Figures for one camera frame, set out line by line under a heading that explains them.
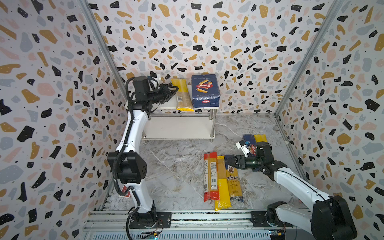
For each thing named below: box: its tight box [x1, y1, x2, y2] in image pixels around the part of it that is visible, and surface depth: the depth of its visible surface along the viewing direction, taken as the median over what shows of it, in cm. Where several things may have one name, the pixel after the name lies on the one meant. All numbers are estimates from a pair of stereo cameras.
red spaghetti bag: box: [203, 151, 220, 203], surface depth 87 cm
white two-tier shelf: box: [142, 103, 220, 143], surface depth 111 cm
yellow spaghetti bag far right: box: [254, 134, 268, 143], surface depth 108 cm
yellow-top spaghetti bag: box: [171, 78, 195, 112], surface depth 78 cm
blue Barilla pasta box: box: [191, 74, 221, 108], surface depth 78 cm
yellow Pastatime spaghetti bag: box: [215, 155, 232, 212], surface depth 83 cm
